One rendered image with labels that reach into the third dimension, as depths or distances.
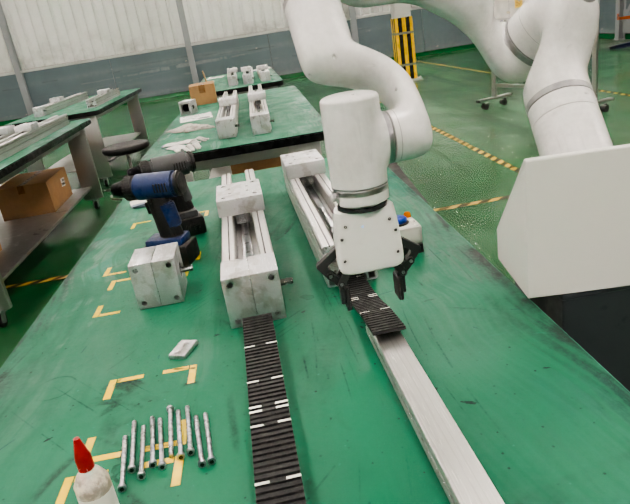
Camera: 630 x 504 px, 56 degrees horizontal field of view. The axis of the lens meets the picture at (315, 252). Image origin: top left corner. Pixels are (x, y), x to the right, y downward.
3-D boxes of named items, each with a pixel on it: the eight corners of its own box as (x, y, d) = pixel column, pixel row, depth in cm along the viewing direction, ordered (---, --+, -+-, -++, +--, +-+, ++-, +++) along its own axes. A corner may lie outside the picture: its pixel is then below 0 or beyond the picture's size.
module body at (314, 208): (378, 278, 116) (373, 237, 113) (327, 288, 115) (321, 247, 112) (316, 183, 190) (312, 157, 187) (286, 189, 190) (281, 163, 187)
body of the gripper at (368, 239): (332, 210, 85) (342, 280, 89) (401, 197, 86) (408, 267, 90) (323, 196, 92) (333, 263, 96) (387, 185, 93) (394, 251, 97)
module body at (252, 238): (282, 297, 114) (274, 256, 111) (230, 307, 114) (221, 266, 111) (258, 194, 189) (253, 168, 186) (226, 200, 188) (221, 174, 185)
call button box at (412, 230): (424, 252, 124) (421, 224, 122) (379, 261, 124) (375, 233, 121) (412, 240, 132) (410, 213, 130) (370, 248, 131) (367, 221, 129)
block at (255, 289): (300, 315, 106) (291, 266, 103) (231, 329, 105) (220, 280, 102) (294, 294, 115) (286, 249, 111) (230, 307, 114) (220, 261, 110)
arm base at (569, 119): (620, 211, 113) (592, 130, 120) (670, 156, 95) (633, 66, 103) (520, 223, 113) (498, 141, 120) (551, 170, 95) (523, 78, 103)
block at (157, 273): (196, 299, 120) (185, 255, 116) (139, 310, 119) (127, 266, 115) (198, 280, 129) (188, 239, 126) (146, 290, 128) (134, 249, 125)
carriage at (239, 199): (267, 220, 142) (262, 193, 140) (221, 229, 141) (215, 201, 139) (263, 203, 157) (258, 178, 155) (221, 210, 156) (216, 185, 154)
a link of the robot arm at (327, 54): (375, 12, 101) (430, 166, 91) (283, 26, 99) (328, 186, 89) (383, -31, 93) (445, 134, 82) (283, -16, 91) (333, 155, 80)
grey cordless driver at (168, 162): (211, 231, 160) (193, 151, 152) (137, 251, 154) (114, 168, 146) (206, 225, 166) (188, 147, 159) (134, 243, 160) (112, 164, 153)
